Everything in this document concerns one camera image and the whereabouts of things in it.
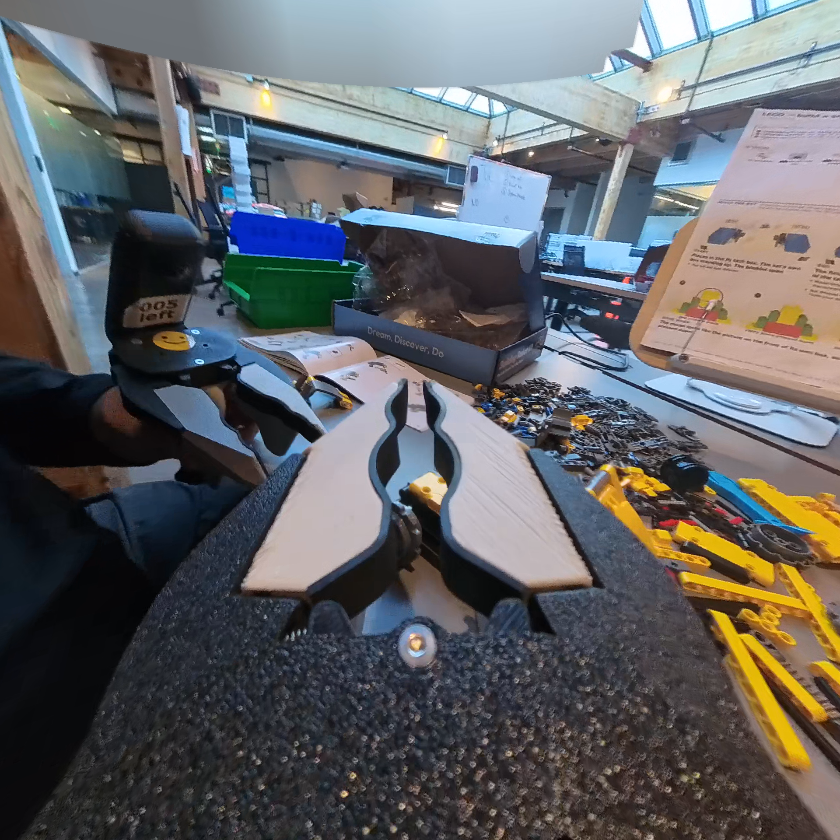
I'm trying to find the green plastic bin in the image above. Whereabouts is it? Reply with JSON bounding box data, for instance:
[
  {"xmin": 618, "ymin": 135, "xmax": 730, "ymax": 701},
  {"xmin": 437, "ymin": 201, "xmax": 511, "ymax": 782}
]
[{"xmin": 223, "ymin": 252, "xmax": 365, "ymax": 329}]

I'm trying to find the grey yellow brick subassembly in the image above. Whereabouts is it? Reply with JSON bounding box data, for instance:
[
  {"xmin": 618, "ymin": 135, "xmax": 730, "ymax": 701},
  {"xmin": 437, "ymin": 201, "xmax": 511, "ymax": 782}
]
[{"xmin": 298, "ymin": 374, "xmax": 355, "ymax": 411}]

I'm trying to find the background grey table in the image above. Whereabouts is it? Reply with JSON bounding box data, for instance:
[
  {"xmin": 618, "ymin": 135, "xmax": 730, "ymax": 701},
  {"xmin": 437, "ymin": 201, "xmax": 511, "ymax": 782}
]
[{"xmin": 541, "ymin": 272, "xmax": 647, "ymax": 303}]

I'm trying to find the yellow blue beam assembly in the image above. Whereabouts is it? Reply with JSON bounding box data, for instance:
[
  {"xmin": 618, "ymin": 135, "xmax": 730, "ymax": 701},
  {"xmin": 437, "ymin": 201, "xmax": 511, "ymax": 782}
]
[{"xmin": 659, "ymin": 455, "xmax": 840, "ymax": 567}]

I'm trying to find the yellow black brick vehicle model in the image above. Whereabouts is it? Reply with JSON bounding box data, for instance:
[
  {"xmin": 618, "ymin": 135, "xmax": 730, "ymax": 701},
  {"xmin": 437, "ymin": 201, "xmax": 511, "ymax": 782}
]
[{"xmin": 390, "ymin": 462, "xmax": 664, "ymax": 575}]

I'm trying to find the group of long yellow beams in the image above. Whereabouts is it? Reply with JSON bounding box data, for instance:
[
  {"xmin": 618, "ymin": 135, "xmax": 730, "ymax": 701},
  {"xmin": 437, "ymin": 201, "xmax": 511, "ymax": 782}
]
[{"xmin": 669, "ymin": 521, "xmax": 840, "ymax": 772}]

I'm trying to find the white board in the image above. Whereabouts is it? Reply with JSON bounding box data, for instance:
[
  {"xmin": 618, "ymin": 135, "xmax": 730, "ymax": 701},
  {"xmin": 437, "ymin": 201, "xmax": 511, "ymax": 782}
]
[{"xmin": 457, "ymin": 155, "xmax": 552, "ymax": 232}]

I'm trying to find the black gear wheel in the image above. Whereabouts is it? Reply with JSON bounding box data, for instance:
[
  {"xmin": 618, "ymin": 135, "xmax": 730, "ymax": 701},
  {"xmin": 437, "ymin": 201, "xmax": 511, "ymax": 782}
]
[{"xmin": 745, "ymin": 521, "xmax": 818, "ymax": 568}]

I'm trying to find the person's left hand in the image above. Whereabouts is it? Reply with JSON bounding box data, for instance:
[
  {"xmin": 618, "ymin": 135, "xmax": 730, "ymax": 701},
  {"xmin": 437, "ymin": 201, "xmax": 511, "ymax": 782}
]
[{"xmin": 92, "ymin": 386, "xmax": 221, "ymax": 483}]

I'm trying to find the black office chair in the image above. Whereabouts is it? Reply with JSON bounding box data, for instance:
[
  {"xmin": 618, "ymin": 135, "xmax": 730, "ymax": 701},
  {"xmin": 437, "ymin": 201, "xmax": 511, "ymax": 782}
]
[{"xmin": 196, "ymin": 197, "xmax": 236, "ymax": 317}]

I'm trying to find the instruction sheet display stand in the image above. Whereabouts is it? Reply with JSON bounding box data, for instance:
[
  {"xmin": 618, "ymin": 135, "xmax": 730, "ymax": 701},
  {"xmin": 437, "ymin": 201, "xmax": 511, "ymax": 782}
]
[{"xmin": 630, "ymin": 108, "xmax": 840, "ymax": 447}]

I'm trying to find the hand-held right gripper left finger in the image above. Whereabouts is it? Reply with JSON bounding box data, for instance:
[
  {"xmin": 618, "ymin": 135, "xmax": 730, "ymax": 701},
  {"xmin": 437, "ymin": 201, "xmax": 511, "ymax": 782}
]
[{"xmin": 240, "ymin": 379, "xmax": 411, "ymax": 599}]

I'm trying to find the clear plastic bag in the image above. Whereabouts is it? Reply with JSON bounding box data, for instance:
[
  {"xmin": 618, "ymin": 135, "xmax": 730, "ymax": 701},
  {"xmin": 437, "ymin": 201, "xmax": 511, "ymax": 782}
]
[{"xmin": 354, "ymin": 226, "xmax": 532, "ymax": 349}]

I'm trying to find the blue plastic bin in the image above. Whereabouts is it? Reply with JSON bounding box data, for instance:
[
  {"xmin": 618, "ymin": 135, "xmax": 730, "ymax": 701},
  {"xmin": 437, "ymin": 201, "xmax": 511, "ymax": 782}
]
[{"xmin": 228, "ymin": 210, "xmax": 349, "ymax": 263}]

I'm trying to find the black cable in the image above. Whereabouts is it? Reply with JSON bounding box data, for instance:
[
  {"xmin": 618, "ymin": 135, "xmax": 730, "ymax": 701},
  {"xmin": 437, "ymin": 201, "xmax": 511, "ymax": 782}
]
[{"xmin": 543, "ymin": 314, "xmax": 632, "ymax": 374}]

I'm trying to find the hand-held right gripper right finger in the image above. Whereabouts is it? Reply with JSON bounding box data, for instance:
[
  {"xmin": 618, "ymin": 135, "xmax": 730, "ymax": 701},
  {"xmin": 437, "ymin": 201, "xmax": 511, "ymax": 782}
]
[{"xmin": 423, "ymin": 379, "xmax": 595, "ymax": 597}]

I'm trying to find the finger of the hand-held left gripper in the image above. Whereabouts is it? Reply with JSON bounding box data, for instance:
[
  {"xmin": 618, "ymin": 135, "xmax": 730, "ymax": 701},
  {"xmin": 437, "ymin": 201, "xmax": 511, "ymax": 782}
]
[
  {"xmin": 153, "ymin": 386, "xmax": 269, "ymax": 488},
  {"xmin": 235, "ymin": 362, "xmax": 327, "ymax": 457}
]

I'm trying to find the wooden desk leg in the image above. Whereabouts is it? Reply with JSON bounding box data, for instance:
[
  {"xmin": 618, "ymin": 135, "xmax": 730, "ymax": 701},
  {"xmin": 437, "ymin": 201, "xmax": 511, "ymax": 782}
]
[{"xmin": 0, "ymin": 92, "xmax": 112, "ymax": 500}]

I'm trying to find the person's left forearm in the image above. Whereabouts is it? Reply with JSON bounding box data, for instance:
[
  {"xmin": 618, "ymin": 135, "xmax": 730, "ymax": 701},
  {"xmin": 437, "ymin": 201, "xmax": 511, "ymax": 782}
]
[{"xmin": 0, "ymin": 354, "xmax": 119, "ymax": 470}]

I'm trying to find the dark grey cardboard box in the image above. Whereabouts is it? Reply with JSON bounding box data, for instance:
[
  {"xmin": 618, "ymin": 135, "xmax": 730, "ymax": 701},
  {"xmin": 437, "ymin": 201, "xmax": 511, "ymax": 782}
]
[{"xmin": 331, "ymin": 209, "xmax": 549, "ymax": 387}]

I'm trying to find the white building instruction booklet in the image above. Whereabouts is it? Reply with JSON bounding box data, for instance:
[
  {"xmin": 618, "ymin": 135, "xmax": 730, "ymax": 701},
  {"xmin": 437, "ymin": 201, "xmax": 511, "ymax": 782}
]
[{"xmin": 238, "ymin": 331, "xmax": 473, "ymax": 434}]

